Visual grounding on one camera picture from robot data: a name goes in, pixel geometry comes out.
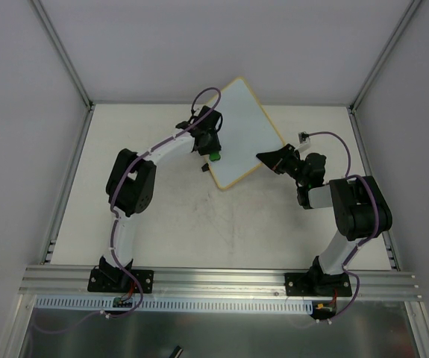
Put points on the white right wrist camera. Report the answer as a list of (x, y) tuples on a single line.
[(304, 141)]

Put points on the left aluminium frame post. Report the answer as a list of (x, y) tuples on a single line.
[(60, 50)]

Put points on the aluminium frame post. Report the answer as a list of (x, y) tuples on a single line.
[(393, 39), (60, 50)]

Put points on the white board with yellow frame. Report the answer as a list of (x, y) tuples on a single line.
[(246, 131)]

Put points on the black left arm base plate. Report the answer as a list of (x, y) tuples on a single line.
[(114, 280)]

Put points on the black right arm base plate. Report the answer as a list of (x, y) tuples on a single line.
[(301, 284)]

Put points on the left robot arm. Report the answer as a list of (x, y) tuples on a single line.
[(130, 186)]

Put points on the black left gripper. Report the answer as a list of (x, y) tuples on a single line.
[(210, 148)]

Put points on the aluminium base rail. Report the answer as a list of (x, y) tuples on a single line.
[(217, 283)]

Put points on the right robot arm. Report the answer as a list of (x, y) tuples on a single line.
[(360, 214)]

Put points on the black board clip lower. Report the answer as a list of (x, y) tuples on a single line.
[(205, 168)]

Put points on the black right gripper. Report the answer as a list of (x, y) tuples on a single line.
[(282, 161)]

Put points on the right aluminium frame post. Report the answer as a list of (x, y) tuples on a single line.
[(393, 39)]

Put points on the white slotted cable duct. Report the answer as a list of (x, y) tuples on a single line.
[(182, 305)]

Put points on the green whiteboard eraser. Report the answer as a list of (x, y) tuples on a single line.
[(214, 156)]

